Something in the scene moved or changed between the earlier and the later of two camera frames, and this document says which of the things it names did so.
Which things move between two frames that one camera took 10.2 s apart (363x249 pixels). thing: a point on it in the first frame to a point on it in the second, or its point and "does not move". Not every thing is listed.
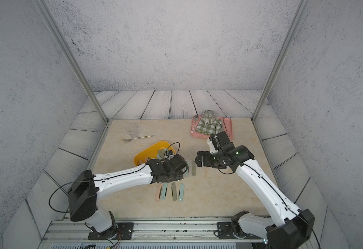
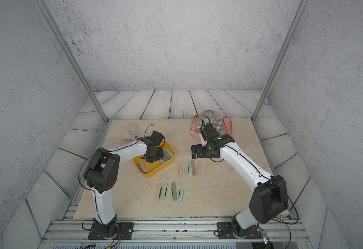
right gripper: x=206 y=162 to x=199 y=153
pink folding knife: x=158 y=192 does not move
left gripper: x=181 y=175 to x=151 y=160
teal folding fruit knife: x=165 y=187 does not move
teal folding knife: x=181 y=192 does not move
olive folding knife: x=193 y=168 does not move
